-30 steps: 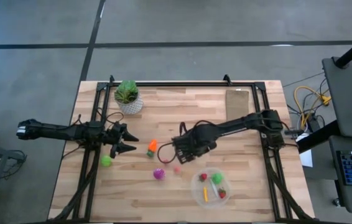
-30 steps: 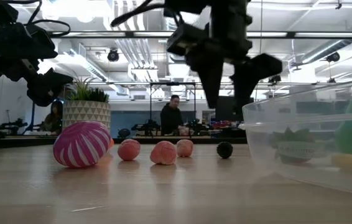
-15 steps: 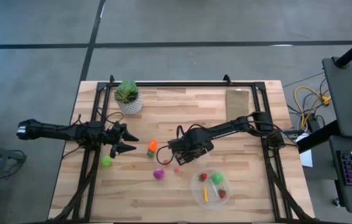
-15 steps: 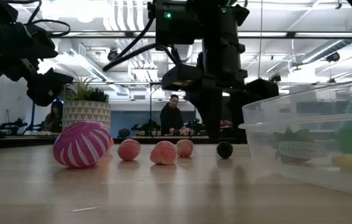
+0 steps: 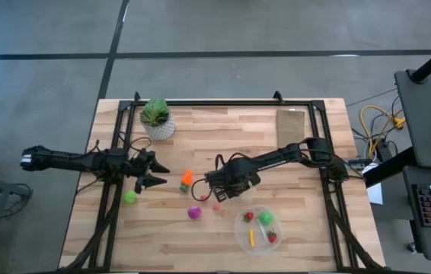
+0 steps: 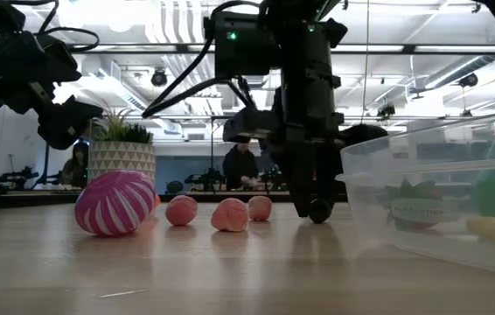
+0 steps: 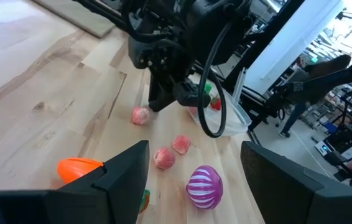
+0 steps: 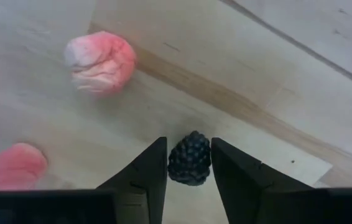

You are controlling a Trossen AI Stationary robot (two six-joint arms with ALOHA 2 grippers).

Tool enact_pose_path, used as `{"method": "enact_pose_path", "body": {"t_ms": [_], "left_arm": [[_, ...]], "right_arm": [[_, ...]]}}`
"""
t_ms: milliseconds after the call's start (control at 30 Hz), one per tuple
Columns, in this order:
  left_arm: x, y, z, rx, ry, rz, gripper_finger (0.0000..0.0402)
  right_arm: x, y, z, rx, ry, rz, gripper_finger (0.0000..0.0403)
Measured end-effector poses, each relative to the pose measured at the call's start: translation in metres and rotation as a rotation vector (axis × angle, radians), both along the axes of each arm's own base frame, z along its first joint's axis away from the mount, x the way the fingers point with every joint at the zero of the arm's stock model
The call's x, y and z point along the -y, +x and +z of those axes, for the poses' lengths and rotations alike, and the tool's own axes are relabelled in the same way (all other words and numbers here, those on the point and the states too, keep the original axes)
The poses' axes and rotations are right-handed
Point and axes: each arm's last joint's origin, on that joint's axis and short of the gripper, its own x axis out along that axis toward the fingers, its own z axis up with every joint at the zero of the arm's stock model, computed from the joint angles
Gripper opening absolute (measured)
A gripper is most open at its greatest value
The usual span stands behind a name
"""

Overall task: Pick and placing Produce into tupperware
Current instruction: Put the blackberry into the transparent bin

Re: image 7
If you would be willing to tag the pink toy garlic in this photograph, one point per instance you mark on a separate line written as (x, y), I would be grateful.
(140, 115)
(164, 158)
(181, 144)

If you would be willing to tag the orange green toy carrot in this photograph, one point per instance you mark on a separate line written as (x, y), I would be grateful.
(145, 200)

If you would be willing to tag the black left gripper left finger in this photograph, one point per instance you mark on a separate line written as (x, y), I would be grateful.
(79, 202)

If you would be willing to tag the white wall panel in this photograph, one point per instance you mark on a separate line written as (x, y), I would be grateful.
(291, 43)

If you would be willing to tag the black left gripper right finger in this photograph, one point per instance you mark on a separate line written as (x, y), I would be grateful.
(291, 199)

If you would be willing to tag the clear plastic tupperware container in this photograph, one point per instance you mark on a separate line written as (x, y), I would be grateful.
(235, 121)

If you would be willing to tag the black frame post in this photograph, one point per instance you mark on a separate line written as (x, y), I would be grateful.
(266, 34)

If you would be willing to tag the grey mat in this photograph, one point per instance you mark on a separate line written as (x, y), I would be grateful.
(79, 15)

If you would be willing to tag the green toy pear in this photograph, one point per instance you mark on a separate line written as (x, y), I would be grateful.
(208, 88)

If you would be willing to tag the purple white striped toy onion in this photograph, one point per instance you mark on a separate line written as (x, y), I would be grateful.
(204, 187)

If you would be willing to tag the orange toy vegetable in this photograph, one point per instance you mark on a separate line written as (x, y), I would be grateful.
(76, 169)

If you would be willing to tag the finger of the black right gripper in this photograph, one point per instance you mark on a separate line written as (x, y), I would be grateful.
(191, 96)
(160, 96)

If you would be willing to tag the person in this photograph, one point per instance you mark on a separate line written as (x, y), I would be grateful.
(294, 119)

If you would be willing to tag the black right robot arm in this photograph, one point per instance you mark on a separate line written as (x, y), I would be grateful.
(219, 31)

